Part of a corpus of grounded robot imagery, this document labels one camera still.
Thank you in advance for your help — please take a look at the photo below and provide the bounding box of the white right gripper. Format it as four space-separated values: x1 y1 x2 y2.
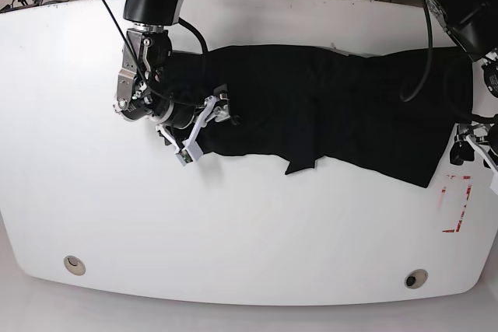
155 93 231 153

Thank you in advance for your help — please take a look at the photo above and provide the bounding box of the table grommet hole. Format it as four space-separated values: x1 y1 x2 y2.
405 269 428 289
64 256 86 276

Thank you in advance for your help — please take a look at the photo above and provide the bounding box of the left table grommet hole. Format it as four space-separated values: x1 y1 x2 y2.
64 256 86 276

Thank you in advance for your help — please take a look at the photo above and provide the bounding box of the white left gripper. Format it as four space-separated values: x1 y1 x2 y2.
450 124 497 175

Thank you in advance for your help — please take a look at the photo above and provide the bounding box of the right table grommet hole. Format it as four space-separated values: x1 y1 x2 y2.
405 269 428 289

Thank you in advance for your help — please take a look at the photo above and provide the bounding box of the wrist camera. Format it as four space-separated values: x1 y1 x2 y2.
175 142 203 166
490 176 498 194

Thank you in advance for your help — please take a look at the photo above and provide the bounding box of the black T-shirt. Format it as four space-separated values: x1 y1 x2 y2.
154 45 473 187

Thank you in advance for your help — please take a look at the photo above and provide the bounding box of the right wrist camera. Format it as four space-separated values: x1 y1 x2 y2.
175 142 203 166

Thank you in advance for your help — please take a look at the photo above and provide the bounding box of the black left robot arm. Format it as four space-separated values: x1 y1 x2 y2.
421 0 497 173

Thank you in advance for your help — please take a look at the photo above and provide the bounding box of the red tape rectangle marking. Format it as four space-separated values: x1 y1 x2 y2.
437 175 472 233

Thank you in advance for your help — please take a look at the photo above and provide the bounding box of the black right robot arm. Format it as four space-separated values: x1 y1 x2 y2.
114 0 231 165

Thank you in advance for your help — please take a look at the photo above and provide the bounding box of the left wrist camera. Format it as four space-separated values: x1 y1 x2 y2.
490 176 498 194

